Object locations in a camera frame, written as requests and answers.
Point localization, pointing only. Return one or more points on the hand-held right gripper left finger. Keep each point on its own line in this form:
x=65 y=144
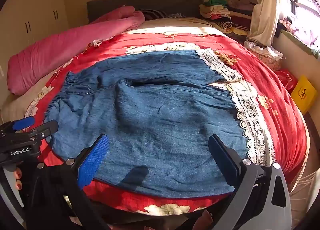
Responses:
x=92 y=161

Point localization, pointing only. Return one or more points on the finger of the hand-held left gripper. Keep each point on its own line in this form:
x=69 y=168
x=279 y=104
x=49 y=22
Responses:
x=46 y=128
x=23 y=123

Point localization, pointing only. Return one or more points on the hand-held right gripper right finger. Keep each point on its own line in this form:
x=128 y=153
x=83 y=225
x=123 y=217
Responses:
x=225 y=160

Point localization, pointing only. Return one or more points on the blue denim pants lace hems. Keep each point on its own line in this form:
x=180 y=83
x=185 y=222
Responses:
x=160 y=125

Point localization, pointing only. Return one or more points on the person's left hand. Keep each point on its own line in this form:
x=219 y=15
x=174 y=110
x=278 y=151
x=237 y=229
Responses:
x=18 y=179

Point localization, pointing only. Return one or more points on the red floral bedspread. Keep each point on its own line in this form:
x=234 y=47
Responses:
x=275 y=110

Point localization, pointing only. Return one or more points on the pink quilt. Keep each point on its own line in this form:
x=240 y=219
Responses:
x=62 y=42

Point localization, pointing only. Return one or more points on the red bag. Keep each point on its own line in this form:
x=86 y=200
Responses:
x=286 y=81

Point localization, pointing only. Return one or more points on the yellow box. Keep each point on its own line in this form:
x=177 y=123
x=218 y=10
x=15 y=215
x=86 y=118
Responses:
x=303 y=95

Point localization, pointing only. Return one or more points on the pink floral box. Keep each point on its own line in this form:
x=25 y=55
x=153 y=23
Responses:
x=268 y=62

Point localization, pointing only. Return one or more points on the cream wardrobe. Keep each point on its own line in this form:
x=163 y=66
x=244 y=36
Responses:
x=32 y=12

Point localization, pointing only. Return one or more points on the pile of folded clothes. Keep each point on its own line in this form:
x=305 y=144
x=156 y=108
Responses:
x=220 y=14

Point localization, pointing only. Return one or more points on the purple floral cloth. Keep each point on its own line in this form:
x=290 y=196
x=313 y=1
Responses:
x=306 y=33

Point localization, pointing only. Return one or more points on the striped pillow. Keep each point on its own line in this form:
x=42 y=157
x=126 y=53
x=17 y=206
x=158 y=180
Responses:
x=153 y=14

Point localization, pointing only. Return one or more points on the cream curtain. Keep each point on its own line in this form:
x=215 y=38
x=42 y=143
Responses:
x=265 y=7

